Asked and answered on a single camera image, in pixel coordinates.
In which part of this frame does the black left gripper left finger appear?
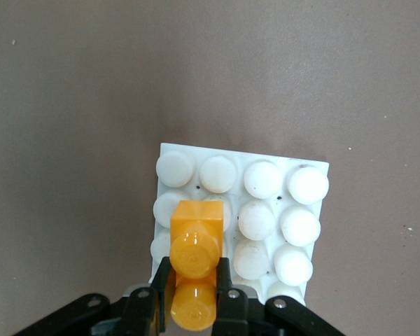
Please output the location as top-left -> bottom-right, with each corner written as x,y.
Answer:
9,256 -> 176,336

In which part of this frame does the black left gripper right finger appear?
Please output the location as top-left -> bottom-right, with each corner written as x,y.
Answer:
211,257 -> 348,336

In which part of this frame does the yellow two-stud block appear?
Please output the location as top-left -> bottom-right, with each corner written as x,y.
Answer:
169,199 -> 225,332

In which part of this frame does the white studded base plate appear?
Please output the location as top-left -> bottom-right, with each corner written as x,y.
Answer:
148,141 -> 332,309

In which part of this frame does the brown table cover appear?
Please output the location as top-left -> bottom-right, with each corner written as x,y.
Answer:
0,0 -> 420,336

